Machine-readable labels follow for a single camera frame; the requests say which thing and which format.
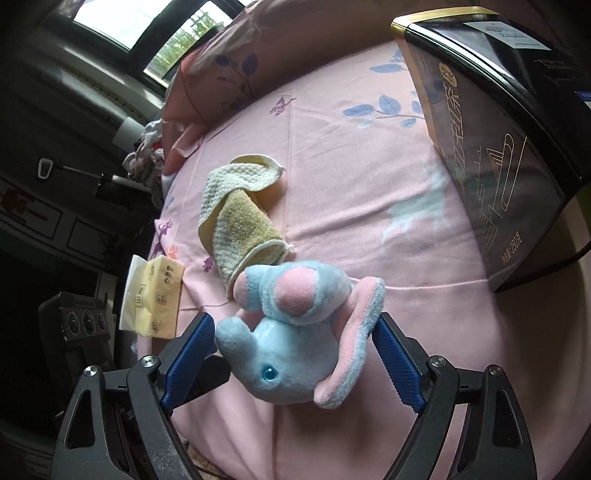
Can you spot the pink floral pillow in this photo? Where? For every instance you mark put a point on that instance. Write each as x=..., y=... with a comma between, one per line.
x=217, y=78

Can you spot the stick vacuum cleaner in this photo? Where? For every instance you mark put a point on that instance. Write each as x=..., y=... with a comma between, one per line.
x=108, y=181

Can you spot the black tea box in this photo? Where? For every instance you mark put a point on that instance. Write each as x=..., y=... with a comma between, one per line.
x=498, y=152

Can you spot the pile of clothes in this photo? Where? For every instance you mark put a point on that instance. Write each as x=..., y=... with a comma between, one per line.
x=143, y=157

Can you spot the yellow tissue pack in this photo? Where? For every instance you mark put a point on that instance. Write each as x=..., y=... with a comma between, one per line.
x=157, y=295

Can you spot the black window frame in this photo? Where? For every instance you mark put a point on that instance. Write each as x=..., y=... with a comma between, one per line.
x=134, y=55

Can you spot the blue pink plush elephant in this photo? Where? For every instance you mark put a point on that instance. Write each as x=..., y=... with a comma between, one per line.
x=286, y=360

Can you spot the dark wooden cabinet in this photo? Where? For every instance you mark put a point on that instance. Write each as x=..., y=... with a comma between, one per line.
x=69, y=230

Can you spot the white yellow towel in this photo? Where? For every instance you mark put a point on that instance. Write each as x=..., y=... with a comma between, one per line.
x=240, y=221

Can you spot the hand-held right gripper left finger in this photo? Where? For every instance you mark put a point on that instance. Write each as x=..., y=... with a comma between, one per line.
x=189, y=360

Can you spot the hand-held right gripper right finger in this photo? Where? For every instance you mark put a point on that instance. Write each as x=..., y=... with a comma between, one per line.
x=397, y=360

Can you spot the black device with dials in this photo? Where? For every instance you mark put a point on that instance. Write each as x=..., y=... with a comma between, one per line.
x=78, y=318

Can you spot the white container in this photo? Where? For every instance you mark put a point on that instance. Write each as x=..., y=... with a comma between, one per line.
x=128, y=134

